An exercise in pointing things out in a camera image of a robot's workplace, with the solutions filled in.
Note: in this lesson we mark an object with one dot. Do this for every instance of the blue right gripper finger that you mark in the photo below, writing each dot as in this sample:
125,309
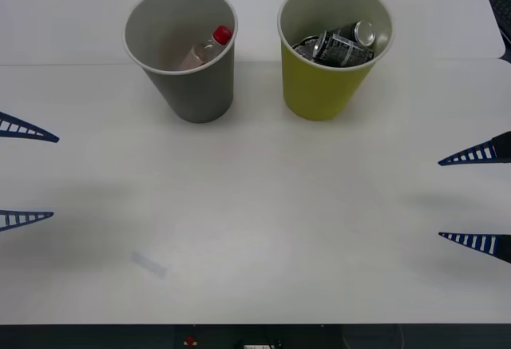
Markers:
489,151
487,243

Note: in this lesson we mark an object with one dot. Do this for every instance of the red round button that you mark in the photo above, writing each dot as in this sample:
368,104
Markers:
190,341

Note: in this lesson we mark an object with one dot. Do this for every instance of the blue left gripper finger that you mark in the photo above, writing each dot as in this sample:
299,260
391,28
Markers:
24,129
20,218

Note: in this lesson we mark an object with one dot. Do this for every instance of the clear bottle with red cap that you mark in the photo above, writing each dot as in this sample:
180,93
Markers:
203,51

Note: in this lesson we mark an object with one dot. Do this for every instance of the yellow-green plastic bin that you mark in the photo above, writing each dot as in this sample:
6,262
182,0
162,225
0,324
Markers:
315,89

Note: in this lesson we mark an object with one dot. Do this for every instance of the black can with silver top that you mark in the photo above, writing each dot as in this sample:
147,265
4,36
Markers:
357,32

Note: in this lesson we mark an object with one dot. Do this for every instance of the black can with white print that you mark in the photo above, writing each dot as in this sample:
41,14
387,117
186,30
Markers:
343,51

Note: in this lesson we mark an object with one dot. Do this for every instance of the grey plastic bin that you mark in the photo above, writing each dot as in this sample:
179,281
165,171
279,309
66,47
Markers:
191,93

